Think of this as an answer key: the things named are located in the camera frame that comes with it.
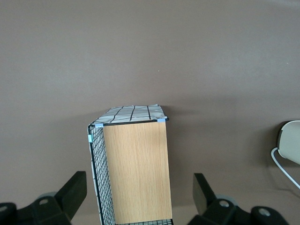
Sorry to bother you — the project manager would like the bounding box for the wire basket with wooden lid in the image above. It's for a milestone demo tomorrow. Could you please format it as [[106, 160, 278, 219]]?
[[87, 103, 174, 225]]

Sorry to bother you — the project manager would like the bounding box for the brown table mat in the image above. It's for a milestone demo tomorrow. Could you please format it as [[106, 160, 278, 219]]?
[[0, 0, 300, 225]]

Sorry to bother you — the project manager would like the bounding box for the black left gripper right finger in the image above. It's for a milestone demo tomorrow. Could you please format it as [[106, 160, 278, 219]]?
[[187, 172, 290, 225]]

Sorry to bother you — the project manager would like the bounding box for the cream two-slot toaster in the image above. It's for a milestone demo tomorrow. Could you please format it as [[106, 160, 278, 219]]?
[[277, 120, 300, 166]]

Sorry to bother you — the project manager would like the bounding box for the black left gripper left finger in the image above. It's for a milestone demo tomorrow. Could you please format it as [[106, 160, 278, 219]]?
[[0, 171, 87, 225]]

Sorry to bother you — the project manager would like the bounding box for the white toaster power cable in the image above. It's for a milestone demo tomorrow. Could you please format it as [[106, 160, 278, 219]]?
[[270, 147, 300, 190]]

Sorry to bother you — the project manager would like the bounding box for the light wooden shelf insert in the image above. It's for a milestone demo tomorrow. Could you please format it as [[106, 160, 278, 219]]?
[[103, 121, 173, 225]]

